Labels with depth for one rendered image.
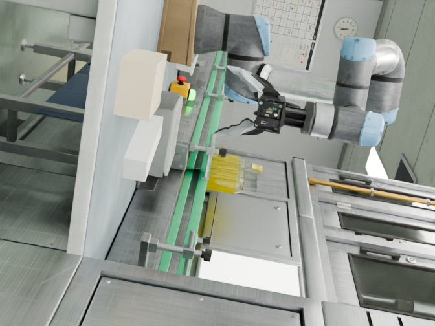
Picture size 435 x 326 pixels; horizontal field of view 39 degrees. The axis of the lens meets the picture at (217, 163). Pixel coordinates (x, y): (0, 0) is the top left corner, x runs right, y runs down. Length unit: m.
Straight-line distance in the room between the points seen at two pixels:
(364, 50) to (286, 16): 6.58
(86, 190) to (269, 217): 1.17
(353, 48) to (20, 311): 0.86
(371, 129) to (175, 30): 0.73
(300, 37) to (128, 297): 7.00
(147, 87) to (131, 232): 0.54
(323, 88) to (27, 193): 1.11
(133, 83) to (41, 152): 1.08
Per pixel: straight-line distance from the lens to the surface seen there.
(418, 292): 2.21
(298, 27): 7.99
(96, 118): 1.18
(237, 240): 2.09
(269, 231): 2.19
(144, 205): 1.81
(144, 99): 1.27
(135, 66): 1.26
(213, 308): 1.19
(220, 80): 2.87
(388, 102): 1.77
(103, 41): 1.16
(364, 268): 2.23
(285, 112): 1.27
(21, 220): 2.11
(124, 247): 1.61
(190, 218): 1.82
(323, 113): 1.30
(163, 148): 1.83
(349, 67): 1.39
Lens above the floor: 0.97
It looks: level
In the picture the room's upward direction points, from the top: 101 degrees clockwise
